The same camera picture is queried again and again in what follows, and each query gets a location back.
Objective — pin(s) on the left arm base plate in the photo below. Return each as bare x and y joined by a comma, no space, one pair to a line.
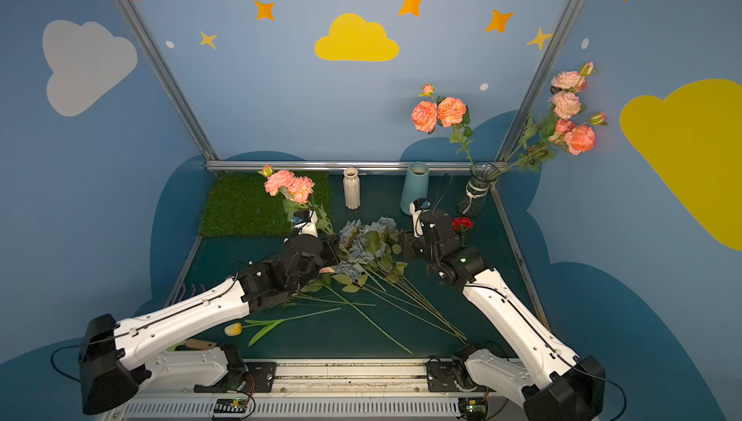
247,377

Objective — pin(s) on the green artificial grass mat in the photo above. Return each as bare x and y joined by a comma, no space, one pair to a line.
237,205

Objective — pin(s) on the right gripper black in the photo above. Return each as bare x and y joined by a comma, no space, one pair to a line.
416,241

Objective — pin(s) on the aluminium frame back bar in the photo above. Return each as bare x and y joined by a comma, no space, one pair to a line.
329,166

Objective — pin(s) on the yellow tulip with stem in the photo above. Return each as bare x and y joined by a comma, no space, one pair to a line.
264,327

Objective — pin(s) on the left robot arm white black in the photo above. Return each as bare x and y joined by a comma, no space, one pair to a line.
113,354

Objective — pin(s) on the purple toy garden fork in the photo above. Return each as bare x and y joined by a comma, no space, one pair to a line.
187,291

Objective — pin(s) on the pink flower bunch on table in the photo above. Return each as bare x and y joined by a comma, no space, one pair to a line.
387,300

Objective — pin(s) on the teal cylindrical vase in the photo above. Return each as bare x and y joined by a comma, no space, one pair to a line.
415,185

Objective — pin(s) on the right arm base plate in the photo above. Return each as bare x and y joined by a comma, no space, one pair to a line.
449,376

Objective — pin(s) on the aluminium rail front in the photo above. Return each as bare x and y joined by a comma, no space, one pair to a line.
319,389

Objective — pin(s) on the clear glass vase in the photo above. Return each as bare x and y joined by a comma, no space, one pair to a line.
483,175

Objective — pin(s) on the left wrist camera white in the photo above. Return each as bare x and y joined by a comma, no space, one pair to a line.
304,222

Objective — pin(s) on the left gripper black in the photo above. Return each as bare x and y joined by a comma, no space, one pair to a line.
326,250

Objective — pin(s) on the white ribbed ceramic vase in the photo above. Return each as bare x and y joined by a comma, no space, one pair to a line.
352,188

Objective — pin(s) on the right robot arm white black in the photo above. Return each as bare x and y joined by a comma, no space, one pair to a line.
550,381

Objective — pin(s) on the red carnation flower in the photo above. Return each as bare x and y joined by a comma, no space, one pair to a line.
462,226

